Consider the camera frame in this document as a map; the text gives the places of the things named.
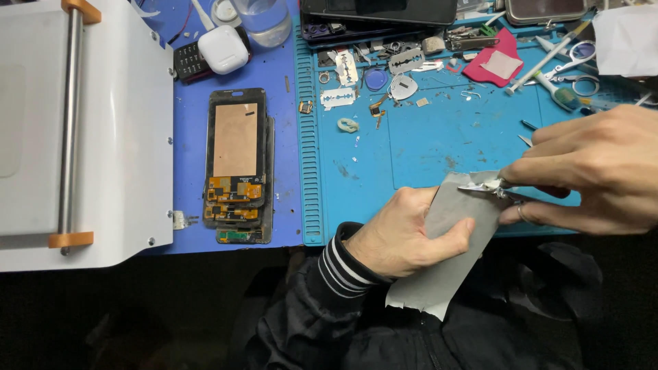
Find person's right hand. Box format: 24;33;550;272
498;104;658;236

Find person's left hand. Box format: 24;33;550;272
343;186;476;279

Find grey adhesive sheet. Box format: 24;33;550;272
386;171;511;322

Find silver metal tweezers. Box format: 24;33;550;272
458;180;538;202

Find clear plastic syringe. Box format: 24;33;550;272
578;97;625;113

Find white toothbrush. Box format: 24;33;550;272
532;71;583;112

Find pointed steel tweezers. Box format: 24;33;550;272
517;119;539;148

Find light blue silicone repair mat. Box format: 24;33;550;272
294;14;658;247

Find silver scissors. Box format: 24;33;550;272
524;36;600;97

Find white stick brush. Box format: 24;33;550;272
505;21;593;97

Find white paper sheet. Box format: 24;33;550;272
592;4;658;78

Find person's black jacket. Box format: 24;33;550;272
231;242;605;370

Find small orange flex part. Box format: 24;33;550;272
368;92;390;130

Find white square patch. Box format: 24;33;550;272
480;50;523;81

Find phone screen with green flex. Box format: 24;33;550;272
215;117;275;245

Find silver razor blade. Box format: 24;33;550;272
388;48;426;75
320;87;357;111
334;49;360;86

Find white plastic pick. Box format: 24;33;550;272
389;74;419;101

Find phone screen with orange flex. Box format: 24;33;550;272
203;115;275;229

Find blue plastic pick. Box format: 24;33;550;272
364;67;390;93

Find red cloth pad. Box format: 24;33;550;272
462;28;525;88

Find phone in clear case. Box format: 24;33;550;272
504;0;590;27

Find phone screen with copper back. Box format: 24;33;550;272
205;88;267;207

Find metal clip tool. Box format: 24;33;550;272
445;25;500;52

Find heap of small metal parts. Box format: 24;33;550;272
354;38;418;58

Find beige eraser block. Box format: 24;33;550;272
421;35;446;55

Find dark blue work mat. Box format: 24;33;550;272
135;0;305;256

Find black smartphone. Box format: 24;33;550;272
300;0;459;27

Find white earbuds case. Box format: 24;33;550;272
198;25;250;76

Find black keypad phone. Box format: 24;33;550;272
173;26;253;84

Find white round lid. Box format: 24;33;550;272
209;0;242;28

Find white machine with steel roller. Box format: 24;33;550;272
0;0;175;273

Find red and black wire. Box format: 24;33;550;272
167;2;194;45

